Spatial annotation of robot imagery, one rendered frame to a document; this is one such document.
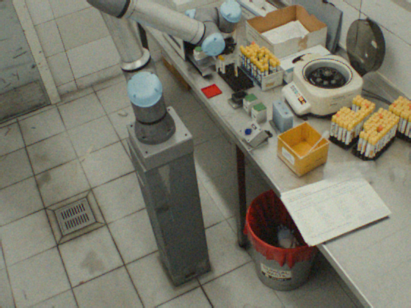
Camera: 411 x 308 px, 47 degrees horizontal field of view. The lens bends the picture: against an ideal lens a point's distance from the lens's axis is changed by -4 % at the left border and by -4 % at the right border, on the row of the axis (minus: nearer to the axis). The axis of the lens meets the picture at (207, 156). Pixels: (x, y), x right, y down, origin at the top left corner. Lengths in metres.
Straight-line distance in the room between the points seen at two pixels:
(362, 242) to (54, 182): 2.06
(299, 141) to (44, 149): 1.99
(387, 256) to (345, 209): 0.21
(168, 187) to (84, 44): 1.89
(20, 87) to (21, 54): 0.26
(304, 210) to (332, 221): 0.10
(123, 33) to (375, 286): 1.12
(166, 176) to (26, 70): 1.88
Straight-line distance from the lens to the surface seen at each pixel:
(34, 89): 3.59
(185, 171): 1.87
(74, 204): 2.95
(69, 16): 3.45
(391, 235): 1.62
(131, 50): 1.70
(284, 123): 1.80
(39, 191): 3.11
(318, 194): 1.66
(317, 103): 1.89
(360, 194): 1.68
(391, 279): 1.53
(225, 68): 2.15
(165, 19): 1.50
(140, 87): 1.65
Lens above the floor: 2.17
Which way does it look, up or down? 46 degrees down
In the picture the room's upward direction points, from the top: 7 degrees counter-clockwise
